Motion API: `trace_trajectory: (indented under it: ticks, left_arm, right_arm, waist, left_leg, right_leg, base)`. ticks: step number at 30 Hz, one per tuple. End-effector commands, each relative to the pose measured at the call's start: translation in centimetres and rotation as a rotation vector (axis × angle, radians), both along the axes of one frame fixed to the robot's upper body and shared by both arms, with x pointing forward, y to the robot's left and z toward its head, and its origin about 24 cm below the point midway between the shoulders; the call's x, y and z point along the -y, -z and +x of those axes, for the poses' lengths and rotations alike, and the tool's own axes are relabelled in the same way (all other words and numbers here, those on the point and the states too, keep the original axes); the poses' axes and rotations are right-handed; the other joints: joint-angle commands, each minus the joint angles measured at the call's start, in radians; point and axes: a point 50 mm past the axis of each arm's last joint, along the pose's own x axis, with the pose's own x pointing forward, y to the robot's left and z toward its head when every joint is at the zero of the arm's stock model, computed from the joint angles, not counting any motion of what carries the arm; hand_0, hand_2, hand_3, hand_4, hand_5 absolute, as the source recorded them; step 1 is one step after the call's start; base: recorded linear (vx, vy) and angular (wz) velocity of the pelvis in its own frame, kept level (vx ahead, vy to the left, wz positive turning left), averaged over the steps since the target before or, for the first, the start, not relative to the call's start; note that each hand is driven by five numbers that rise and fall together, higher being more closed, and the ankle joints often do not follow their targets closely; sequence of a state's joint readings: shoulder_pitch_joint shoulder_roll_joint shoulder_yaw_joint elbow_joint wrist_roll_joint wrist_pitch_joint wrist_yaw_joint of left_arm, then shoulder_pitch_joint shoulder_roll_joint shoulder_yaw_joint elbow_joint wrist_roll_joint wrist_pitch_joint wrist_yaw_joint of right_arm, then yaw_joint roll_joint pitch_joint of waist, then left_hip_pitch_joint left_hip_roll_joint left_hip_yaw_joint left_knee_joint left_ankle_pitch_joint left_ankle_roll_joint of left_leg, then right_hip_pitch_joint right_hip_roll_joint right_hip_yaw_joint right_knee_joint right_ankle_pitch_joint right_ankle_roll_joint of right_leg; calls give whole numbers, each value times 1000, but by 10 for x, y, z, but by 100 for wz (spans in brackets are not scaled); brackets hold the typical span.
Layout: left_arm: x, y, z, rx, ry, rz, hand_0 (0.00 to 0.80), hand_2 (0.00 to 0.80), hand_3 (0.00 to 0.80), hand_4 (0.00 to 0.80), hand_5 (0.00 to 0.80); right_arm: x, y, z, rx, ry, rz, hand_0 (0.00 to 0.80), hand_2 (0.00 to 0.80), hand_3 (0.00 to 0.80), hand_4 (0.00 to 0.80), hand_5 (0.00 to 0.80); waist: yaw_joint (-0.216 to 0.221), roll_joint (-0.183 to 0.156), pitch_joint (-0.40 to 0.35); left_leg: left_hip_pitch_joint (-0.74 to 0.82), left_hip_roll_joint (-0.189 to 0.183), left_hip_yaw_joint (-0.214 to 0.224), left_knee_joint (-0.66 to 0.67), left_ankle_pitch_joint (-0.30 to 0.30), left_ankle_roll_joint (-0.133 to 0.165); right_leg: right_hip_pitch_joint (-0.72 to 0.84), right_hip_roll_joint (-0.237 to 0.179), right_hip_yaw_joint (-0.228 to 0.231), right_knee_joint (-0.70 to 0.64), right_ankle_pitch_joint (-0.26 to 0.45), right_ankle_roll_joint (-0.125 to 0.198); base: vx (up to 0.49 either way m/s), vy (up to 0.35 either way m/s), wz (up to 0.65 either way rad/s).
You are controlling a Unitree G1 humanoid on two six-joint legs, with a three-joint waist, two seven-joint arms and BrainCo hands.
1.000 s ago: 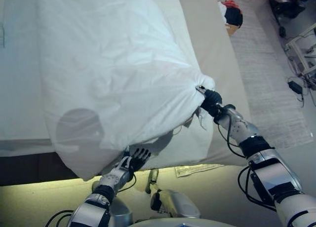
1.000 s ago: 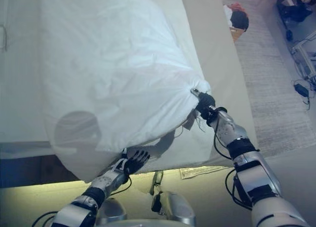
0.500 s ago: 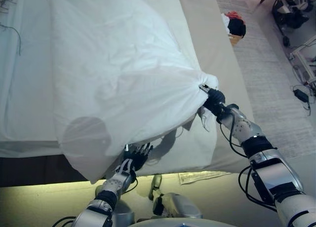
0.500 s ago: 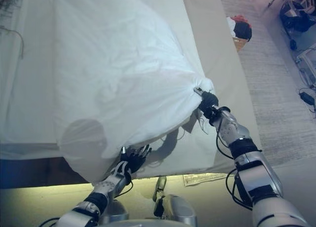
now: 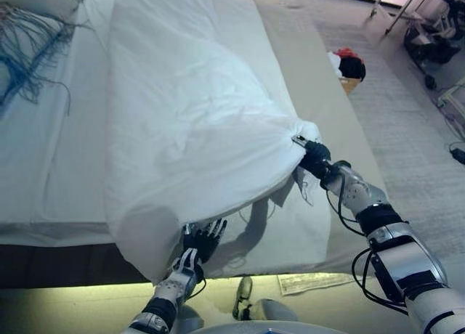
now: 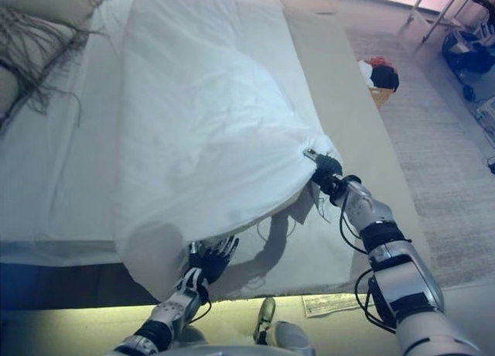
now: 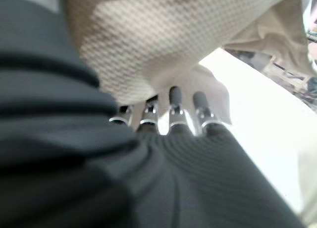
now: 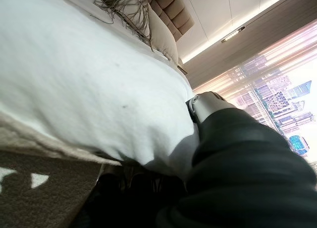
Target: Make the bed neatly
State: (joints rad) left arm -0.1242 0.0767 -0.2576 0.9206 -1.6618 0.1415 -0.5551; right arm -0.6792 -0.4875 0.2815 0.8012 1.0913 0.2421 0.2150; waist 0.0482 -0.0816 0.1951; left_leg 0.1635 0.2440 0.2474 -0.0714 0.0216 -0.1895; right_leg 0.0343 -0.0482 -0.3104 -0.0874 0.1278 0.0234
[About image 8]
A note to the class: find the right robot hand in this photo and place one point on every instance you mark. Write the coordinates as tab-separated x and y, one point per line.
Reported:
247	176

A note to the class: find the white duvet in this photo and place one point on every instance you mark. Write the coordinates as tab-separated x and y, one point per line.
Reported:
86	76

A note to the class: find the beige bed blanket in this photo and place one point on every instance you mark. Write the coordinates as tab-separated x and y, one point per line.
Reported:
37	141

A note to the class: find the sheer curtain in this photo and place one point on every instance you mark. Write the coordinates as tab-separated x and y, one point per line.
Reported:
272	89

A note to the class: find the wooden nightstand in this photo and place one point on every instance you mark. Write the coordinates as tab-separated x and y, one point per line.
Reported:
183	69

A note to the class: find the ceiling light fixture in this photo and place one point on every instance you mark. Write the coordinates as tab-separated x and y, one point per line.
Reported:
232	34

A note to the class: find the large grey-beige pillow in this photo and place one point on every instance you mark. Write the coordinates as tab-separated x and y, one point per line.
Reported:
166	39

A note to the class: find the tufted upholstered headboard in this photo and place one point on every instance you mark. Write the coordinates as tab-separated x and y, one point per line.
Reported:
171	7

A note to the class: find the macrame fringed cushion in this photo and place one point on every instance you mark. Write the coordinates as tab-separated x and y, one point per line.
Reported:
123	10

